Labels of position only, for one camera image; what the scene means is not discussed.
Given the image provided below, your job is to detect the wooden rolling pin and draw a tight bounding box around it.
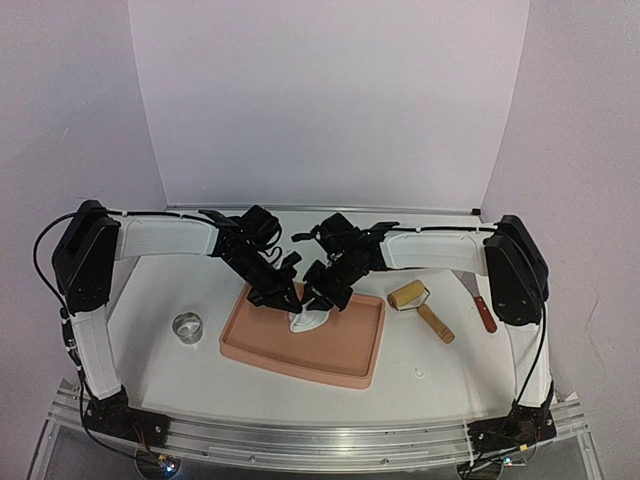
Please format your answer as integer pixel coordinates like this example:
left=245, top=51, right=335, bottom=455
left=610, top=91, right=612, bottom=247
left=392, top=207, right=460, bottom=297
left=387, top=280, right=455, bottom=345

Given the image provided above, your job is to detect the round steel cutter ring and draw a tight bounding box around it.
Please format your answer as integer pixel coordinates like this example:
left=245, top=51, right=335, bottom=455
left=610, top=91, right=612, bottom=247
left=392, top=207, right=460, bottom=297
left=172, top=312, right=205, bottom=346

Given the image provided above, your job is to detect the metal scraper red handle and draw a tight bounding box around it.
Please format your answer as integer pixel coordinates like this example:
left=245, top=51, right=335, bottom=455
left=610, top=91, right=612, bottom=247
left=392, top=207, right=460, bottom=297
left=458, top=272, right=497, bottom=334

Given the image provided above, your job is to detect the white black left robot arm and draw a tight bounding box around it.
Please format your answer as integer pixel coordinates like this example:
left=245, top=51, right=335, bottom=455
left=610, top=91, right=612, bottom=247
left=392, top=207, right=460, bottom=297
left=32, top=200, right=303, bottom=448

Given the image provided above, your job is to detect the white dough piece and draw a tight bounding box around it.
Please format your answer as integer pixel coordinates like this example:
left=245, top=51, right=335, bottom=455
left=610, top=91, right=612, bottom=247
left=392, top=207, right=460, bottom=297
left=311, top=311, right=330, bottom=329

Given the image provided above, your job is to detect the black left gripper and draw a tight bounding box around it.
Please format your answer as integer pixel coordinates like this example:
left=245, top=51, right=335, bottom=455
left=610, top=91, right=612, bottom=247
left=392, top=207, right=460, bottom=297
left=223, top=247, right=303, bottom=314

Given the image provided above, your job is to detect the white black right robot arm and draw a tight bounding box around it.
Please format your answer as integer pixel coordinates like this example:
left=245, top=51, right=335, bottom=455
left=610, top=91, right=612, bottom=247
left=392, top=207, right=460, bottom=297
left=291, top=213, right=557, bottom=454

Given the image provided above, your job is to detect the round cut dough wrapper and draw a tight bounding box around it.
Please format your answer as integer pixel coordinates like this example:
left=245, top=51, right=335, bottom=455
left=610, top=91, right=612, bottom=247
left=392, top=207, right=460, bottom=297
left=289, top=312, right=317, bottom=333

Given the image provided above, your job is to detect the pink plastic tray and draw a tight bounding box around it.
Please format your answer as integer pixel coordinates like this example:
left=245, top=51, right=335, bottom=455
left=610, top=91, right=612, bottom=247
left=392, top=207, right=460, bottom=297
left=219, top=285, right=386, bottom=390

